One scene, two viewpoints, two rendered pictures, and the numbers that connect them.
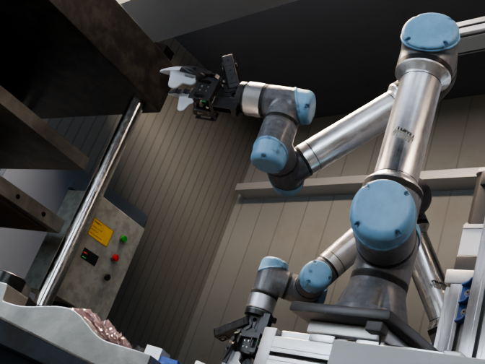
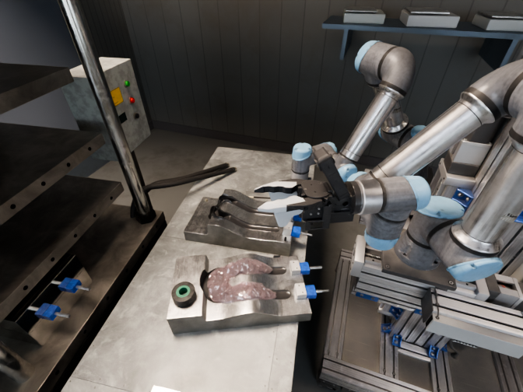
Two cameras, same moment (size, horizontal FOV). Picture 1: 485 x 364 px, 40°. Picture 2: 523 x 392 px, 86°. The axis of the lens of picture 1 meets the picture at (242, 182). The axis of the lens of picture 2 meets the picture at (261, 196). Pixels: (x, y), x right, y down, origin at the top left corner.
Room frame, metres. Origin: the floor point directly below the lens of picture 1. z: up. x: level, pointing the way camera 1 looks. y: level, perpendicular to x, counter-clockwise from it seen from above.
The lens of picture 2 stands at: (0.98, 0.46, 1.82)
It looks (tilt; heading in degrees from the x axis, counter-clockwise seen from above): 39 degrees down; 331
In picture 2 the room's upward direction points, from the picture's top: straight up
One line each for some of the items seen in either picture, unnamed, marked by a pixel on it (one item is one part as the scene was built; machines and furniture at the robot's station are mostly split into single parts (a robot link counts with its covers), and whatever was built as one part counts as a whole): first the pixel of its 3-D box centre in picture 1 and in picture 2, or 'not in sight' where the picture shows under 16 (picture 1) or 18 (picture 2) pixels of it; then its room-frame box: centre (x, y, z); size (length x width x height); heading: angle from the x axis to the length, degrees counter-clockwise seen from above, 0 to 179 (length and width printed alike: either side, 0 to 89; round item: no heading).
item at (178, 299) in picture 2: (6, 282); (184, 294); (1.59, 0.43, 0.93); 0.08 x 0.08 x 0.04
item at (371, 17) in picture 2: not in sight; (363, 15); (2.80, -1.43, 1.52); 0.31 x 0.30 x 0.08; 42
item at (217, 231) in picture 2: not in sight; (242, 218); (1.88, 0.06, 0.87); 0.50 x 0.26 x 0.14; 50
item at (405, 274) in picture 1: (387, 249); (436, 219); (1.27, -0.33, 1.20); 0.13 x 0.12 x 0.14; 158
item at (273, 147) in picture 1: (275, 147); (381, 221); (1.27, -0.04, 1.33); 0.11 x 0.08 x 0.11; 158
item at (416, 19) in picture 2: not in sight; (428, 16); (2.47, -1.72, 1.53); 0.35 x 0.34 x 0.09; 42
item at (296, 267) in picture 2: not in sight; (306, 267); (1.51, -0.05, 0.85); 0.13 x 0.05 x 0.05; 67
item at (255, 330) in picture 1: (253, 334); not in sight; (1.75, -0.17, 1.05); 0.09 x 0.08 x 0.12; 50
